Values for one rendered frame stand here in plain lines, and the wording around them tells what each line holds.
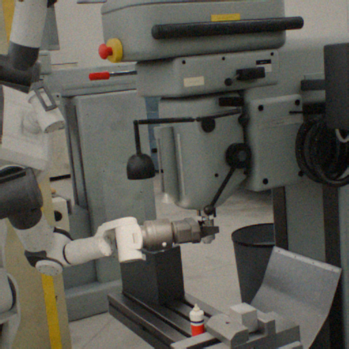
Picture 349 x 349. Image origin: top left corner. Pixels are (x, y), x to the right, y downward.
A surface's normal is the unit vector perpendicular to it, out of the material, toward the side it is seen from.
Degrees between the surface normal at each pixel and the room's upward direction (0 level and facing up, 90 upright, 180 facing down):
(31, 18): 108
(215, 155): 90
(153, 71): 90
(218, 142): 90
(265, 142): 90
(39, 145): 58
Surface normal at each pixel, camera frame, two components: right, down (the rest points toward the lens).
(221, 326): -0.64, -0.64
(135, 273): -0.76, 0.19
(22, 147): 0.61, -0.48
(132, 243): 0.15, -0.25
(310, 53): 0.50, 0.12
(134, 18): -0.52, 0.21
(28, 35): 0.47, 0.42
